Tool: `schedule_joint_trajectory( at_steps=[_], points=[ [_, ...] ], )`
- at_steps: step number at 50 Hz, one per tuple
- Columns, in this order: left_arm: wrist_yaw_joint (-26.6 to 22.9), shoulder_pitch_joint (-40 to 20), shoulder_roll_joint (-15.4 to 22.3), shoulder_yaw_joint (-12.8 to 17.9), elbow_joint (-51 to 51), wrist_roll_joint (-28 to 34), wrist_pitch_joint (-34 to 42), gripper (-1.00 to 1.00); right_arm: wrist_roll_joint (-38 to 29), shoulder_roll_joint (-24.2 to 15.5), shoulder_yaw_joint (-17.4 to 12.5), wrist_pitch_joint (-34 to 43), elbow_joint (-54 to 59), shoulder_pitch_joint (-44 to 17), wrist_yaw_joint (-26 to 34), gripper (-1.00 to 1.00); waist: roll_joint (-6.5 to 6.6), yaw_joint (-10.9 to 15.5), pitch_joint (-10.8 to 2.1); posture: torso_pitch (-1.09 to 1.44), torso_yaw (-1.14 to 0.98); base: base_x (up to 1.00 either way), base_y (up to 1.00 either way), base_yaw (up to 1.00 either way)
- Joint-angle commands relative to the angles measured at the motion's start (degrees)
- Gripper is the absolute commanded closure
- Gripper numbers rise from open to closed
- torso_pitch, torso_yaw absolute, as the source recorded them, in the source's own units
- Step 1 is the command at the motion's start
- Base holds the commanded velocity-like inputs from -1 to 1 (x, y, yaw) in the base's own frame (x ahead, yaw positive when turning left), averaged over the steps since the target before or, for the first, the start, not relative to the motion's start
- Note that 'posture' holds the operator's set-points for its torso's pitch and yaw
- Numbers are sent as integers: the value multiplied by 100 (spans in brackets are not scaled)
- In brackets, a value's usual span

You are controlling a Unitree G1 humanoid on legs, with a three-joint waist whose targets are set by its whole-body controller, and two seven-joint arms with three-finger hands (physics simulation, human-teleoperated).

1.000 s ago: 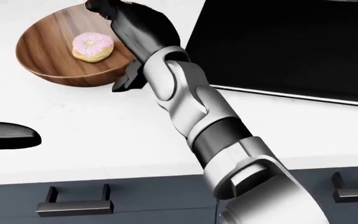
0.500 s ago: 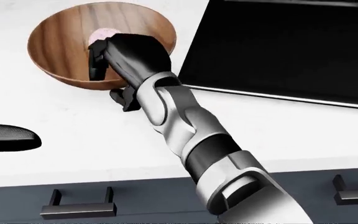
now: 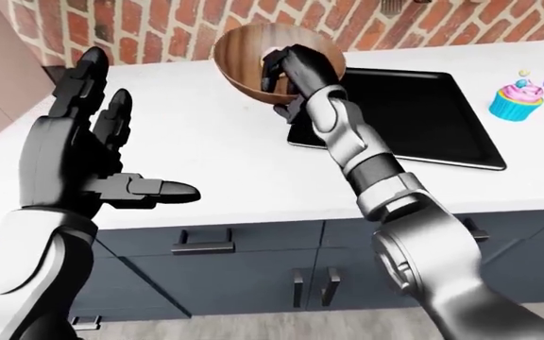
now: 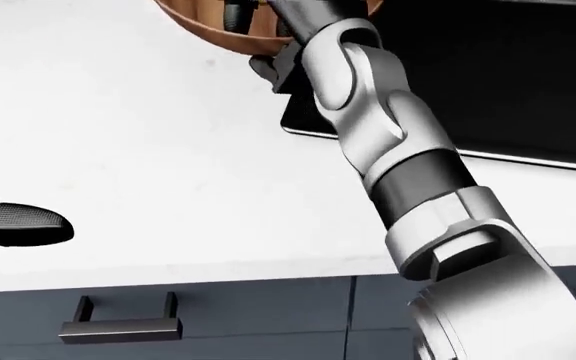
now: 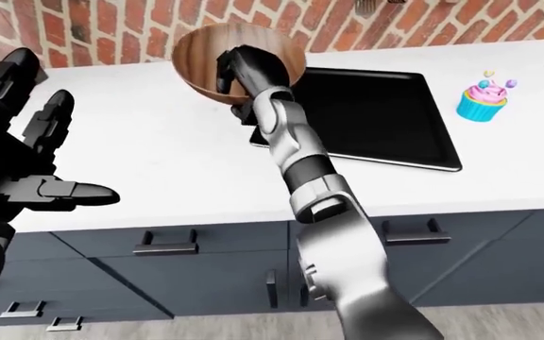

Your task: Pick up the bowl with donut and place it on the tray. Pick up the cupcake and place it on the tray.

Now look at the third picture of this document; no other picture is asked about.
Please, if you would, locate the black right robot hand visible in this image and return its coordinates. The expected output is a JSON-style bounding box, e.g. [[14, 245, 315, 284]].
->
[[259, 43, 348, 126]]

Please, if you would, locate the brown wooden bowl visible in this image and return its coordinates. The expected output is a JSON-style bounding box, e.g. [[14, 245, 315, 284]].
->
[[212, 23, 348, 107]]

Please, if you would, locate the black horizontal drawer handle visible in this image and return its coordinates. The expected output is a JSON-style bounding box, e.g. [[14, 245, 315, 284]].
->
[[171, 227, 236, 256], [460, 217, 490, 244]]

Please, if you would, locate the black vertical door handle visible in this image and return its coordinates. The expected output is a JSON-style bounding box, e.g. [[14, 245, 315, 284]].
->
[[320, 266, 342, 307], [291, 267, 304, 309]]

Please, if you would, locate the dark grey base cabinet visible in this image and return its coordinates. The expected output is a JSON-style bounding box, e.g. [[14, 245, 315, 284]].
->
[[0, 207, 544, 326]]

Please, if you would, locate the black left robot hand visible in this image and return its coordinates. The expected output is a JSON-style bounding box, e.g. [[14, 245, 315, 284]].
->
[[19, 45, 202, 218]]

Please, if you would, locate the black rectangular tray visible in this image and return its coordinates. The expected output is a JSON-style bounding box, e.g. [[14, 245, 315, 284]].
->
[[286, 66, 508, 172]]

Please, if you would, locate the blue cupcake with pink frosting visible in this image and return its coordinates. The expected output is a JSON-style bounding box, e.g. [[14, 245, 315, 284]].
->
[[487, 69, 544, 123]]

